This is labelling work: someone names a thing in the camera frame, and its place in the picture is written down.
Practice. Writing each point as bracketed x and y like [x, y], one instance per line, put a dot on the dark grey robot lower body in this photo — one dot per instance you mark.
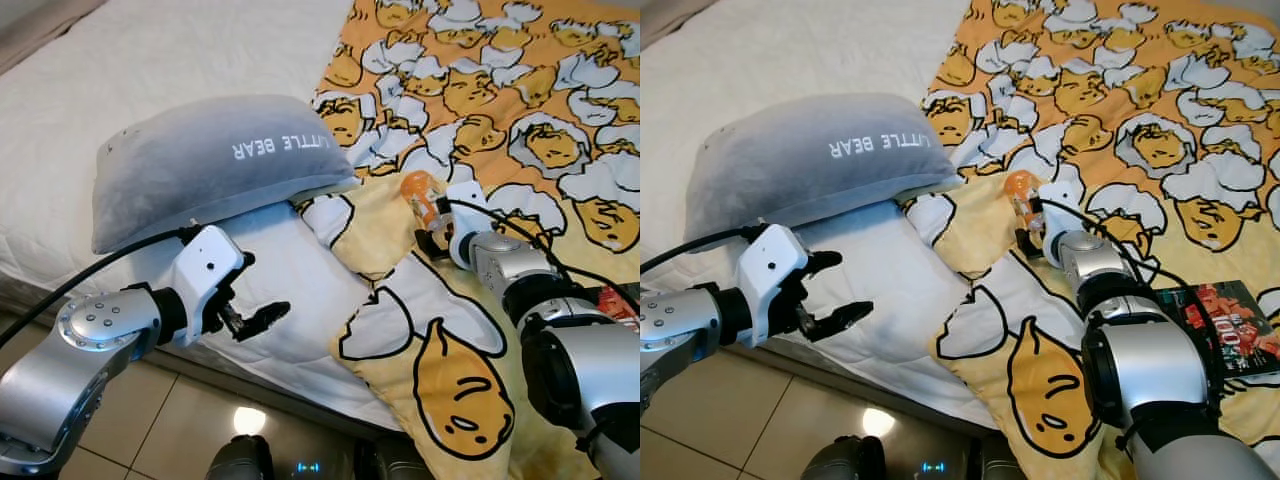
[835, 460]
[240, 460]

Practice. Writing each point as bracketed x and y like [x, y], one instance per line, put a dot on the white quilted mattress pad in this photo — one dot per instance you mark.
[150, 50]
[800, 60]

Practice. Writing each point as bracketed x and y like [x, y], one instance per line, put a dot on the pale yellow egg character blanket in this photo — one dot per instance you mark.
[450, 380]
[1040, 390]

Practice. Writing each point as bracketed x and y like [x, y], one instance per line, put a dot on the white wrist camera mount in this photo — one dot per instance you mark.
[205, 265]
[770, 268]
[1062, 205]
[468, 205]

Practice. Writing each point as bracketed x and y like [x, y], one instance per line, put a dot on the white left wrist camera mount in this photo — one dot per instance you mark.
[205, 265]
[770, 268]

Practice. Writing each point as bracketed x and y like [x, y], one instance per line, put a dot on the dark red cover book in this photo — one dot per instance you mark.
[622, 305]
[1225, 325]

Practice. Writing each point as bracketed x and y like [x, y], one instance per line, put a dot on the grey little bear pillow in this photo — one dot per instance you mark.
[800, 185]
[200, 150]

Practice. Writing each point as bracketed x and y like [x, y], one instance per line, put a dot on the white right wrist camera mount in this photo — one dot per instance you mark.
[1062, 205]
[468, 205]

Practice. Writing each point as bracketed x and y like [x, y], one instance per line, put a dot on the beige padded bed frame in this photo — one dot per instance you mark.
[40, 25]
[665, 15]

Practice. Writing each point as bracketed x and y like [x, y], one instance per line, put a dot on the small orange white bottle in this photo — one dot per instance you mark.
[416, 190]
[1020, 190]

